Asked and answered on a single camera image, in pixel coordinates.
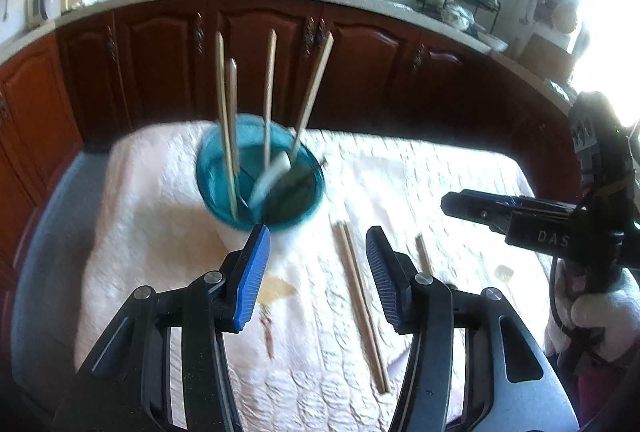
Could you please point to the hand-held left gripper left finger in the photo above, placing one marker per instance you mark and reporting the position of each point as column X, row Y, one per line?
column 252, row 277

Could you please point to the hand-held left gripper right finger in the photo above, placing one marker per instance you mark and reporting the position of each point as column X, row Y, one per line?
column 385, row 282

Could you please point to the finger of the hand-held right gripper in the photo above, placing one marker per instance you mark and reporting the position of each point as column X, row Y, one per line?
column 475, row 212

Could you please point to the wooden chopstick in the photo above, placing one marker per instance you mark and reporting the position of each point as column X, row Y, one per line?
column 424, row 254
column 361, row 292
column 312, row 87
column 232, row 112
column 357, row 307
column 225, row 127
column 269, row 87

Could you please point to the floral white utensil holder cup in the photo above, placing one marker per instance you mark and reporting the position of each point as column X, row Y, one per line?
column 225, row 192

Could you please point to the white ceramic spoon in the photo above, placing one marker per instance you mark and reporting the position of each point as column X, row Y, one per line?
column 272, row 172

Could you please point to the person's right hand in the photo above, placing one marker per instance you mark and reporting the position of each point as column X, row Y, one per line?
column 605, row 317

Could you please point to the pink quilted tablecloth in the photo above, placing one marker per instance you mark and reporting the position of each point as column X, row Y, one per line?
column 150, row 212

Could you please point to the wooden cutting board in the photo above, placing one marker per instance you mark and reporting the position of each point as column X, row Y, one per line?
column 547, row 57

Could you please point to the pink garment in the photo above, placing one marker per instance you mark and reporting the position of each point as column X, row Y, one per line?
column 610, row 397

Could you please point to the round straw item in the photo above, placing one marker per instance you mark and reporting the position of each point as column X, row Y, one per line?
column 564, row 18

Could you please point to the dark wooden lower cabinets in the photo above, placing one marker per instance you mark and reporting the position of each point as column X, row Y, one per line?
column 160, row 62

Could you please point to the white countertop appliance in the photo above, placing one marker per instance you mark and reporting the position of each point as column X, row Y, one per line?
column 47, row 2

